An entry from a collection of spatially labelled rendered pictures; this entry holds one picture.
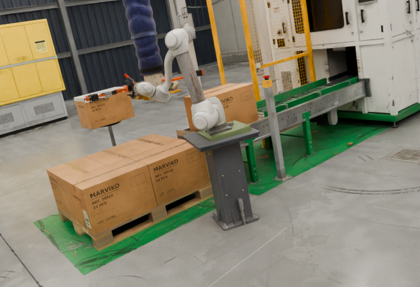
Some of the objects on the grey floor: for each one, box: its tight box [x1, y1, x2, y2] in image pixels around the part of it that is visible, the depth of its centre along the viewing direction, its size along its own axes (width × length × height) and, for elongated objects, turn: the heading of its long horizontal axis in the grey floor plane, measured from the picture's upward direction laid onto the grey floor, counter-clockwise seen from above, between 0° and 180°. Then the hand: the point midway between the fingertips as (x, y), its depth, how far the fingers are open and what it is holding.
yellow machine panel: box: [0, 19, 68, 138], centre depth 1009 cm, size 222×91×248 cm, turn 165°
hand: (127, 87), depth 368 cm, fingers open, 12 cm apart
